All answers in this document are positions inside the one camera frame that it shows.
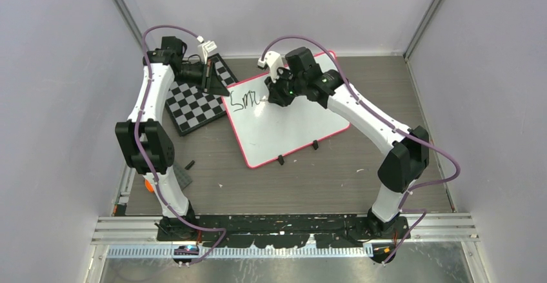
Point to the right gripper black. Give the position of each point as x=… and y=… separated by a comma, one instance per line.
x=275, y=94

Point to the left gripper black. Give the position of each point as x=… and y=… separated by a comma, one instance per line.
x=211, y=82

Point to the whiteboard with pink frame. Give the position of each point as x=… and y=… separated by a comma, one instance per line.
x=266, y=131

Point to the black marker cap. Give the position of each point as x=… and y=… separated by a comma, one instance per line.
x=189, y=165

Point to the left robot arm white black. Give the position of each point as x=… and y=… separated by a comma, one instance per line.
x=145, y=145

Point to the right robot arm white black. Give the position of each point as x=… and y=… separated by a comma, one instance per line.
x=297, y=74

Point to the black white chessboard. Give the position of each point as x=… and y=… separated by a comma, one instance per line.
x=190, y=109

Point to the grey studded baseplate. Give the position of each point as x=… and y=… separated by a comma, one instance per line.
x=181, y=175

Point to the orange curved brick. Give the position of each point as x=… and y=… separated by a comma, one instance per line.
x=148, y=186

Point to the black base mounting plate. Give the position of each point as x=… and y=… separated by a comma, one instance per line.
x=282, y=231

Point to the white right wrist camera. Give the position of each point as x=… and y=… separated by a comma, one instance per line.
x=272, y=61

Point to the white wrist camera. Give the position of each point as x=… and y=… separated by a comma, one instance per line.
x=272, y=61
x=205, y=47

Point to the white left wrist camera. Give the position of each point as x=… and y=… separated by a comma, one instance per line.
x=205, y=47

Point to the aluminium frame rail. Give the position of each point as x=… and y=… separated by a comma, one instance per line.
x=136, y=236

